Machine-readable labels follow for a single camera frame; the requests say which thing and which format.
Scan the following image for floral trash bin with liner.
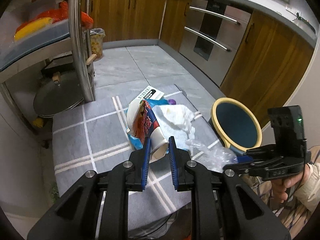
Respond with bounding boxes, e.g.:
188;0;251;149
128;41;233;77
90;28;105;61

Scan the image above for red plastic bag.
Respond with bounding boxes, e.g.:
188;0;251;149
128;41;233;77
15;0;94;34

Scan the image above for white paper towel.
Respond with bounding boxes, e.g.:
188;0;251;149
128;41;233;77
152;105;196;139

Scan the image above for steel shelving rack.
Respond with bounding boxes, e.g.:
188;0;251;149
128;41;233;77
1;0;94;102

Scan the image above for red blue paper cup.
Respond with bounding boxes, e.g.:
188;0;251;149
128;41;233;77
126;99;170;161

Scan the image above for person's right hand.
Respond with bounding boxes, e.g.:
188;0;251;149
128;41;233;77
271;164;310;203

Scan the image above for stainless steel oven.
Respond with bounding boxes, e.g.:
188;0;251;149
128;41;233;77
179;0;251;86

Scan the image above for clear plastic bottle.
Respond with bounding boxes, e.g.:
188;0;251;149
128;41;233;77
186;139;238;173

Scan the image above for wooden kitchen cabinets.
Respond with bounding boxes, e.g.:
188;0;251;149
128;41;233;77
81;0;316;126

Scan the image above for dark pan lid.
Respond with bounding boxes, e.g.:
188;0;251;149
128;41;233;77
33;72;84;118

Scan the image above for purple small wrapper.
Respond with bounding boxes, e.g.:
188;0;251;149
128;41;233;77
168;99;176;105

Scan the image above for white green carton box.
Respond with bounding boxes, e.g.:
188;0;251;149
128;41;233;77
137;86;164;100

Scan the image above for blue bin with yellow rim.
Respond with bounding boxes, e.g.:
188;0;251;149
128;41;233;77
209;97;262;155

